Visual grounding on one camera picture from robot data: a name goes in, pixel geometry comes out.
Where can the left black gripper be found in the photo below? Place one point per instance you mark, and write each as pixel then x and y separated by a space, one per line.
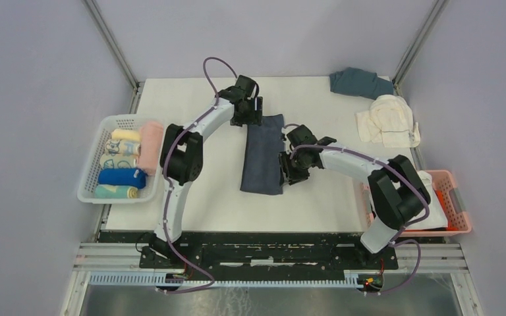
pixel 255 118

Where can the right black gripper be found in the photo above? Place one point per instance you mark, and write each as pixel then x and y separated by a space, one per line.
pixel 288 173

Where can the dark blue towel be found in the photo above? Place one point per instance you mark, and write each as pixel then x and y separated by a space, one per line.
pixel 261 170

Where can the pink towel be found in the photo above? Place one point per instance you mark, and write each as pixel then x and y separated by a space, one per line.
pixel 151 137

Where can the white plastic basket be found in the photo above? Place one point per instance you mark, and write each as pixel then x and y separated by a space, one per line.
pixel 92 168

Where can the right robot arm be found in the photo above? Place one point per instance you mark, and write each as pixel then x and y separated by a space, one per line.
pixel 399 196

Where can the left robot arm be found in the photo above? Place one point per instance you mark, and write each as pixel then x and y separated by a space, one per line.
pixel 182 156

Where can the teal blue towel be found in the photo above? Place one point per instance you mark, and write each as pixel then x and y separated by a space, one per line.
pixel 359 83

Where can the cream white towel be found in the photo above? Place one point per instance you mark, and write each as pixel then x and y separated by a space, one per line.
pixel 389 121

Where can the patterned rolled towel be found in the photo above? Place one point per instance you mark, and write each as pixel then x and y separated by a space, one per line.
pixel 117 161
pixel 122 147

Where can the blue rolled towel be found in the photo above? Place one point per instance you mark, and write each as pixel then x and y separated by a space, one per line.
pixel 123 177

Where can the pink plastic basket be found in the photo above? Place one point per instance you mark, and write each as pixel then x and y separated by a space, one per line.
pixel 444 181

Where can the white towel in basket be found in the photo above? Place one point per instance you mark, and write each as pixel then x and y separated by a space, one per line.
pixel 436 217

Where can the orange item in basket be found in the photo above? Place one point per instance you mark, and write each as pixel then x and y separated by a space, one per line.
pixel 450 226

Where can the white cable duct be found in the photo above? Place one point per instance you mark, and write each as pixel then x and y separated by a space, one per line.
pixel 164 280

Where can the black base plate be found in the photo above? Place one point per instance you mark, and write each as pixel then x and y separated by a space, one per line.
pixel 251 256

